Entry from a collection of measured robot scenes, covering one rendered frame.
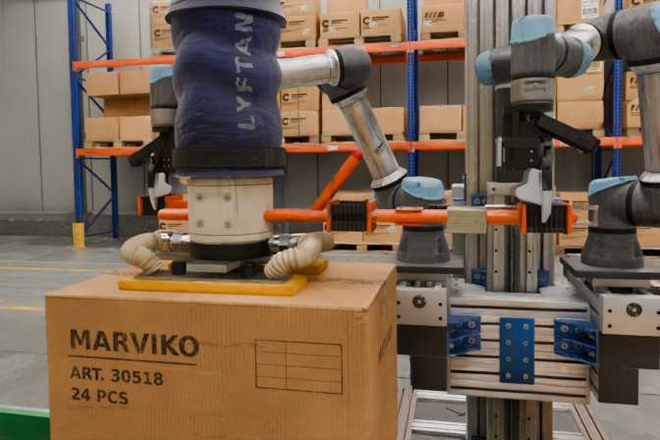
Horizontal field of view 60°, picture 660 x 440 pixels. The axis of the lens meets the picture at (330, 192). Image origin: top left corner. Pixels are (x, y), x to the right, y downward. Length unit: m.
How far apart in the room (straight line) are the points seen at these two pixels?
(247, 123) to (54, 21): 11.34
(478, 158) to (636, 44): 0.54
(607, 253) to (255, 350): 0.98
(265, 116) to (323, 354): 0.45
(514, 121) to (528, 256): 0.69
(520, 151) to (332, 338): 0.46
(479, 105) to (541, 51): 0.72
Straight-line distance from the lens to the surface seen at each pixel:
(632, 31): 1.50
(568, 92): 8.40
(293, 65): 1.45
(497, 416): 1.82
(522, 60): 1.07
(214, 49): 1.09
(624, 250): 1.63
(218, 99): 1.07
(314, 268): 1.18
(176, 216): 1.19
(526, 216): 1.06
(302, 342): 0.96
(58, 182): 12.07
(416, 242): 1.58
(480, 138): 1.75
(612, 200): 1.61
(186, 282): 1.07
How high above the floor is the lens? 1.32
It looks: 3 degrees down
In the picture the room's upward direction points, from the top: 1 degrees counter-clockwise
